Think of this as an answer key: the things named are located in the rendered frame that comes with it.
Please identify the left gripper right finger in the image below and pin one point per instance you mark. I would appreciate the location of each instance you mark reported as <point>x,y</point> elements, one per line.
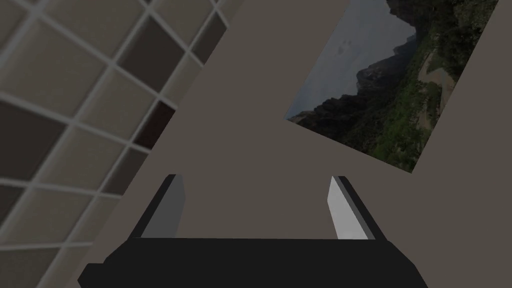
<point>350,214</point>

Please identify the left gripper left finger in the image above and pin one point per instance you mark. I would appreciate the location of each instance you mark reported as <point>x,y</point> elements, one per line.
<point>164,214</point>

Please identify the mountain landscape wall picture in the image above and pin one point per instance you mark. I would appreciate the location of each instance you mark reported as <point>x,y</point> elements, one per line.
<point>384,84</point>

